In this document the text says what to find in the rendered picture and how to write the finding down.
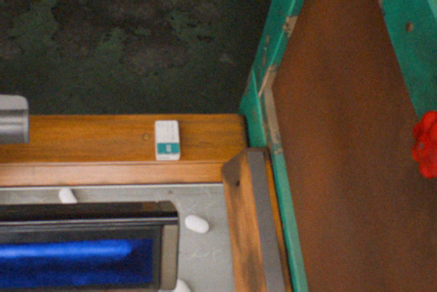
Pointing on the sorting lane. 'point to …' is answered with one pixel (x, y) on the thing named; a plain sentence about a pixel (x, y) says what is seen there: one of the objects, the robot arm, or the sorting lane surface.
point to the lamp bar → (90, 247)
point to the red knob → (426, 144)
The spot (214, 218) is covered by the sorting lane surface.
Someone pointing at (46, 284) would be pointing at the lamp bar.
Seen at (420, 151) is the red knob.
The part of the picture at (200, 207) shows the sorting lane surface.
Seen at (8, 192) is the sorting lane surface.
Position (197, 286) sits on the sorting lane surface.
